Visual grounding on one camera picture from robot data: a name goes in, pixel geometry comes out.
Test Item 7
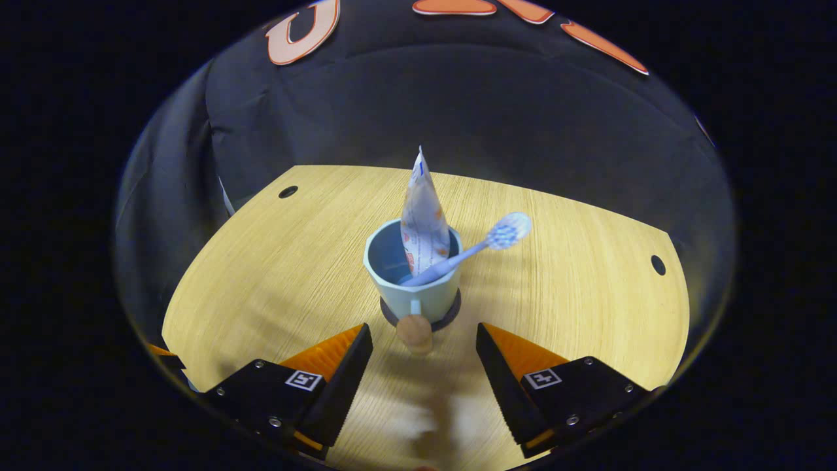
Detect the wooden desktop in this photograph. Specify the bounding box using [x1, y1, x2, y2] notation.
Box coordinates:
[162, 165, 691, 471]

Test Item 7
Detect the dark round coaster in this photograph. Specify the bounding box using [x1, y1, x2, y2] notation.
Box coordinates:
[380, 288, 462, 333]

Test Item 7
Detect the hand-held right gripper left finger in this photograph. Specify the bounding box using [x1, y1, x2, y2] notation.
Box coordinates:
[199, 323, 374, 459]

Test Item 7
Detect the pale blue toothbrush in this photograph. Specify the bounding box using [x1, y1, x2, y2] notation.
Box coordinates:
[399, 211, 532, 288]

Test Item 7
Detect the black backdrop cloth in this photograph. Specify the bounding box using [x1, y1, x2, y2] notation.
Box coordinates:
[114, 0, 736, 341]

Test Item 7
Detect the white toothpaste tube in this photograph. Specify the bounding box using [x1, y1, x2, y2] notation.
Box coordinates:
[400, 145, 452, 277]

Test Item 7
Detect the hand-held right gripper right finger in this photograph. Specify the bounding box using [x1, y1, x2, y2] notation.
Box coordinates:
[475, 322, 655, 459]

